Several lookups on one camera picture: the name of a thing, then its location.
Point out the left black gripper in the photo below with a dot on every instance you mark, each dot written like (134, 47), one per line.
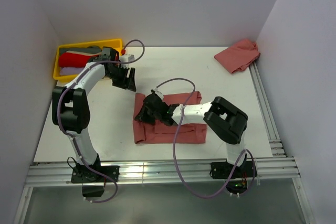
(126, 83)

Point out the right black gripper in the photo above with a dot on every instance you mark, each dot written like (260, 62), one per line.
(142, 116)

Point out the salmon pink t-shirt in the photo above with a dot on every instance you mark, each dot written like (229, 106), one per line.
(162, 134)
(239, 56)

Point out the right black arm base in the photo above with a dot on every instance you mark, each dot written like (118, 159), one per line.
(238, 182)

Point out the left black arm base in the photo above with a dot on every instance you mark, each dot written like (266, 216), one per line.
(93, 184)

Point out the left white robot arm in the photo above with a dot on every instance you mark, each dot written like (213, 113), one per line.
(70, 106)

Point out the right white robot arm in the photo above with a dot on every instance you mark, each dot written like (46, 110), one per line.
(226, 120)

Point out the yellow plastic tray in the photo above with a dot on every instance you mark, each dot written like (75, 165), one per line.
(114, 43)

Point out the rolled beige t-shirt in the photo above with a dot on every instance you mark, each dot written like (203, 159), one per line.
(83, 53)

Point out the rolled grey t-shirt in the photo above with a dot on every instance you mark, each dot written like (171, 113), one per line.
(91, 49)

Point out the rolled lilac t-shirt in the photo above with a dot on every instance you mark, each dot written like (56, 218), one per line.
(67, 71)

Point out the rolled red t-shirt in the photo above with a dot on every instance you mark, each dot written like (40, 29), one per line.
(72, 59)

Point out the folded salmon pink t-shirt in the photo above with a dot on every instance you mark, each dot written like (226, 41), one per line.
(239, 56)

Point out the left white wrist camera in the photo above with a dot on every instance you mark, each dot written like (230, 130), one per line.
(125, 59)

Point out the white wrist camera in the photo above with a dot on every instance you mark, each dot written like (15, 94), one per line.
(157, 92)
(125, 59)

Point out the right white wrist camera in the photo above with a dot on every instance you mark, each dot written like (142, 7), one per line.
(157, 92)

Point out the aluminium rail frame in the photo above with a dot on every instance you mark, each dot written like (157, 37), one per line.
(279, 166)

